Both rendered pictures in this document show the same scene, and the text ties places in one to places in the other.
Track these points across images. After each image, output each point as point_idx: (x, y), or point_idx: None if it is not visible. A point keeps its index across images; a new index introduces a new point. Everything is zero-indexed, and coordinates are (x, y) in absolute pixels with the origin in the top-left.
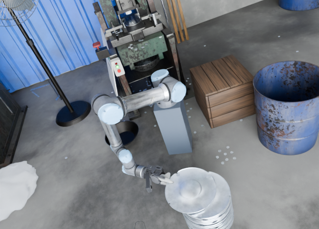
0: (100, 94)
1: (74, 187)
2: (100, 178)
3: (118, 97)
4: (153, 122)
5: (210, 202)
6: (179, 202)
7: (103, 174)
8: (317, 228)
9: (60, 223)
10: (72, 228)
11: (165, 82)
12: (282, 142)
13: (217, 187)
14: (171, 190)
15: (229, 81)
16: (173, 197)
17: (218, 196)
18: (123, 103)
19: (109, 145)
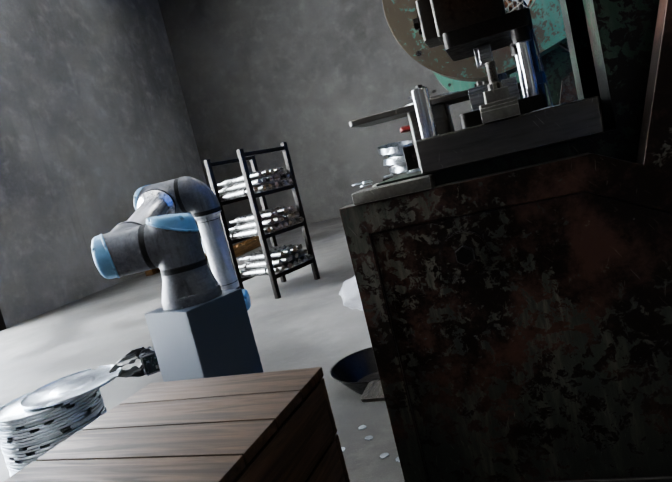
0: (180, 177)
1: (330, 342)
2: (311, 363)
3: (149, 190)
4: (380, 425)
5: (25, 400)
6: (79, 376)
7: (316, 364)
8: None
9: (286, 340)
10: (262, 350)
11: (125, 224)
12: None
13: (23, 412)
14: (104, 371)
15: (94, 433)
16: (93, 372)
17: (16, 410)
18: (138, 200)
19: (359, 350)
